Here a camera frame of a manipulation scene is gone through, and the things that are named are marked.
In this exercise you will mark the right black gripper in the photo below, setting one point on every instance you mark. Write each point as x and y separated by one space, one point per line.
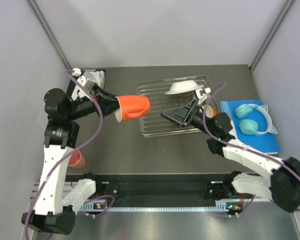
182 115

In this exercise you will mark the orange white mug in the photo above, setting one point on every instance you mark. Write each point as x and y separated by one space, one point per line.
132 107

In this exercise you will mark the white blue-rimmed plate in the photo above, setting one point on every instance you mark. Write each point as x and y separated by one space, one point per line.
183 87

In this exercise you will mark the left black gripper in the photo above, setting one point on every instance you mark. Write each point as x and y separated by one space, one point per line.
107 103

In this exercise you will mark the black tray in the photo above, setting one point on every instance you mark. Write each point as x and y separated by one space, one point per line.
75 91

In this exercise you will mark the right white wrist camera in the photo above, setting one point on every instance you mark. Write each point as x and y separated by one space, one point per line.
202 94

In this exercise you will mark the small white bowl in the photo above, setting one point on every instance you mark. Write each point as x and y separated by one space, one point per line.
210 112

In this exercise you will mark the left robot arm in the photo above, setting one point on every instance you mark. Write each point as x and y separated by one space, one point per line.
51 211

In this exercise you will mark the metal wire dish rack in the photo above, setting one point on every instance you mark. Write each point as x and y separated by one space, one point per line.
153 124

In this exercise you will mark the pink plastic cup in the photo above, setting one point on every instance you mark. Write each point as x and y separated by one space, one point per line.
77 160

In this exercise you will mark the aluminium rail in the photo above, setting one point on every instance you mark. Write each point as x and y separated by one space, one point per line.
67 188

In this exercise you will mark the blue folder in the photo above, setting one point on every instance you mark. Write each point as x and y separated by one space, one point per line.
266 143

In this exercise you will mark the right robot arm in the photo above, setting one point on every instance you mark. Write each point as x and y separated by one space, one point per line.
276 179

